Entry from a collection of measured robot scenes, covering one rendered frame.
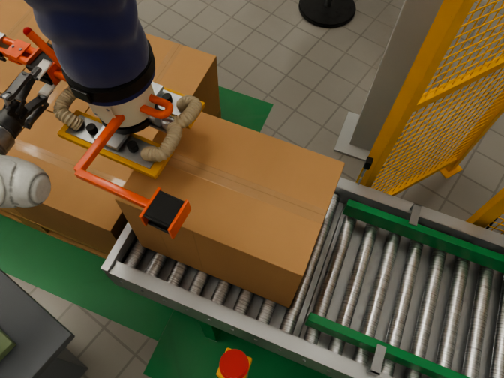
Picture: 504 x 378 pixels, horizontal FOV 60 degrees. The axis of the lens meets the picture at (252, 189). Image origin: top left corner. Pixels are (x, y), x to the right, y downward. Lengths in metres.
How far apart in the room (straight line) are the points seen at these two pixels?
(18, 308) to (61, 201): 0.51
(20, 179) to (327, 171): 0.85
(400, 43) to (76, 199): 1.48
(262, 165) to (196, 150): 0.22
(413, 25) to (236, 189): 1.03
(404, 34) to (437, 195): 1.00
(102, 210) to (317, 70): 1.71
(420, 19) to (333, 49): 1.23
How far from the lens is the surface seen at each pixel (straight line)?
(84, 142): 1.36
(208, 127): 1.45
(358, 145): 2.60
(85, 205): 1.86
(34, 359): 1.51
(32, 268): 2.46
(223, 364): 1.09
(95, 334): 2.26
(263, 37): 3.11
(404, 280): 1.75
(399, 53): 2.07
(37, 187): 1.10
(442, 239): 1.76
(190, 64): 2.20
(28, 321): 1.55
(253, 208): 1.30
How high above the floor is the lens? 2.13
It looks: 62 degrees down
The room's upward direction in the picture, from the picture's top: 3 degrees clockwise
